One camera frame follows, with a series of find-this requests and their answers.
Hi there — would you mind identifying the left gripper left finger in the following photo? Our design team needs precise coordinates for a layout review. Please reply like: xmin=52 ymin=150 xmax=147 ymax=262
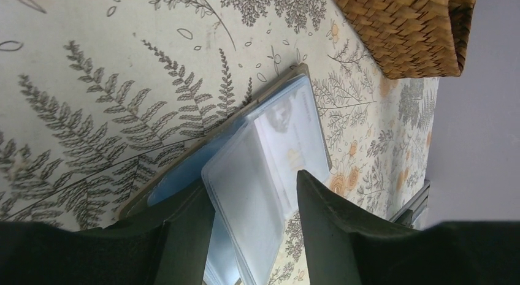
xmin=78 ymin=181 xmax=215 ymax=284

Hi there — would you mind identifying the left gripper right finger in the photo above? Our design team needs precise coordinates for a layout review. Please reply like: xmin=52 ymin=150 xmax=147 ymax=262
xmin=297 ymin=170 xmax=417 ymax=284

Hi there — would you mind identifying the grey leather card holder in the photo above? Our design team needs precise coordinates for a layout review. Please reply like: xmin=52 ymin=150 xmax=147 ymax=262
xmin=119 ymin=63 xmax=332 ymax=284

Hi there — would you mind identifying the floral patterned table mat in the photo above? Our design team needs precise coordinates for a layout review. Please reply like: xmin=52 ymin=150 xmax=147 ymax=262
xmin=0 ymin=0 xmax=440 ymax=285

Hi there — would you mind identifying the brown wicker divided basket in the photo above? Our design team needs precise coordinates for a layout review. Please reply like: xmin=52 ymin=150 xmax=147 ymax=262
xmin=334 ymin=0 xmax=476 ymax=79

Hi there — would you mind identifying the aluminium frame rail front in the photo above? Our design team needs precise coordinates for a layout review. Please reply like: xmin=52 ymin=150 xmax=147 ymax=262
xmin=389 ymin=180 xmax=430 ymax=230

